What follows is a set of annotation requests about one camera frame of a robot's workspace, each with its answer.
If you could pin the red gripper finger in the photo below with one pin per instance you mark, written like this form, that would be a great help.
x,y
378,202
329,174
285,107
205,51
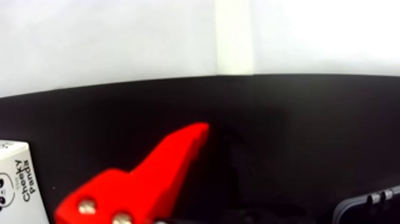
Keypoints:
x,y
140,187

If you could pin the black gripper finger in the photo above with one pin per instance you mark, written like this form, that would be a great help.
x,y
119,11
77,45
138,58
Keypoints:
x,y
218,187

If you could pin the white cardboard napkin box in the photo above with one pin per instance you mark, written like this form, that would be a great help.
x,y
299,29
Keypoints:
x,y
18,175

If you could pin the black case with clear lid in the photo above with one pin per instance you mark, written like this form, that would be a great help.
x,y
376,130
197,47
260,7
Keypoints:
x,y
368,209

